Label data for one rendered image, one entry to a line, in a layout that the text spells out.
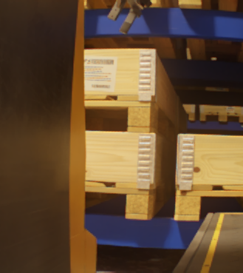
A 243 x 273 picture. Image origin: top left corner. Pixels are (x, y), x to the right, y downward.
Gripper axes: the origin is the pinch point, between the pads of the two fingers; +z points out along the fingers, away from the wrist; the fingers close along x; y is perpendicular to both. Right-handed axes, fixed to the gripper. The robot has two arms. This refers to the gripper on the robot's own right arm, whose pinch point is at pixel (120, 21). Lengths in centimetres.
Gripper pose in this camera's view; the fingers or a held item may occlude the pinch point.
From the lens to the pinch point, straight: 134.9
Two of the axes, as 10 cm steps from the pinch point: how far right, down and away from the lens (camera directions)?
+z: -4.5, 8.9, 0.3
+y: 8.6, 4.4, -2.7
